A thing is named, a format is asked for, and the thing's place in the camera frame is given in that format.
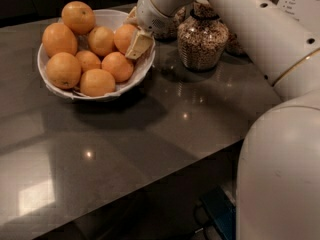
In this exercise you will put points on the white bowl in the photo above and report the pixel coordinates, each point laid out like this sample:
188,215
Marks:
112,19

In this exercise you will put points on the left glass cereal jar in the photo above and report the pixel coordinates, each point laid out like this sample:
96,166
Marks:
171,31

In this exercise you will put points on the allergens info card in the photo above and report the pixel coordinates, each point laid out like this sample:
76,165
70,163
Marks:
306,12

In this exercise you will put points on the glass cereal jar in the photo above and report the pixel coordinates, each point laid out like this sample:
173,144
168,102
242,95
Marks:
201,37
171,31

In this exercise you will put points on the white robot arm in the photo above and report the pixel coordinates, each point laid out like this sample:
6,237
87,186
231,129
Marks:
278,176

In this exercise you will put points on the middle glass cereal jar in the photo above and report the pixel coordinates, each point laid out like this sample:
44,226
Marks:
201,37

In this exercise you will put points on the small centre orange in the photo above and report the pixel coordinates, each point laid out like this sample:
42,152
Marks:
88,60

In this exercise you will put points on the blue box on floor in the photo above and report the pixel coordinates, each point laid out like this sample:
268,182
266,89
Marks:
221,212

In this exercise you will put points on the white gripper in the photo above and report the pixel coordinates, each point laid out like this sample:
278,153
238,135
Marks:
149,16

